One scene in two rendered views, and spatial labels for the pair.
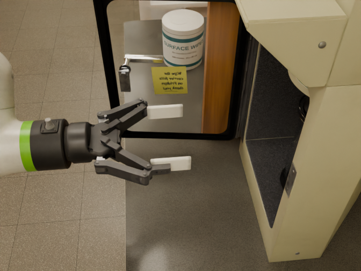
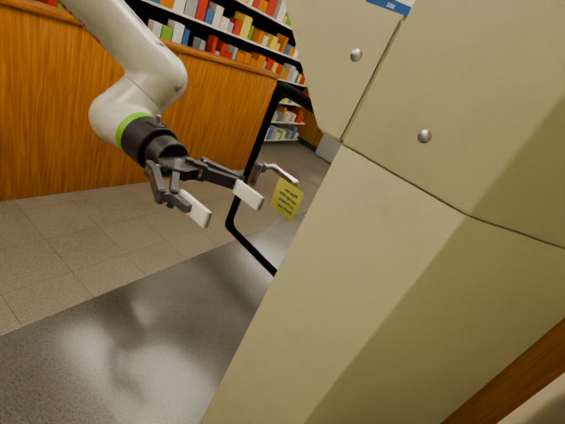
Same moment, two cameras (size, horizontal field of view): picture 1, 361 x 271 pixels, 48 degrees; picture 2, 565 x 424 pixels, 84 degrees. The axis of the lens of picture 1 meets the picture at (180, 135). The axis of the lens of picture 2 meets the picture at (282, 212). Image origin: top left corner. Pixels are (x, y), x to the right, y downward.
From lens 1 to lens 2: 44 cm
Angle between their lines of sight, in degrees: 30
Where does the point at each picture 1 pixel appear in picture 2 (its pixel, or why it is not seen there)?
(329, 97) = (339, 166)
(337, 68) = (363, 113)
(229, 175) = not seen: hidden behind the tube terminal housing
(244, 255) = (188, 393)
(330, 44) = (366, 60)
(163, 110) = (246, 191)
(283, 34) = (315, 12)
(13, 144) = (124, 113)
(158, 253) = (135, 311)
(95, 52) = not seen: hidden behind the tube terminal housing
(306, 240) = not seen: outside the picture
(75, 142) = (156, 143)
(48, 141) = (143, 127)
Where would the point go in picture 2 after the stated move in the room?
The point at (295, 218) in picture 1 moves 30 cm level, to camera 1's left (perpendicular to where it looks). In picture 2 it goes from (244, 373) to (129, 230)
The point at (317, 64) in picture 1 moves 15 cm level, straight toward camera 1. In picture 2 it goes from (340, 91) to (144, 11)
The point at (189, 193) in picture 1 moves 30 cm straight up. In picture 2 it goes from (221, 305) to (271, 190)
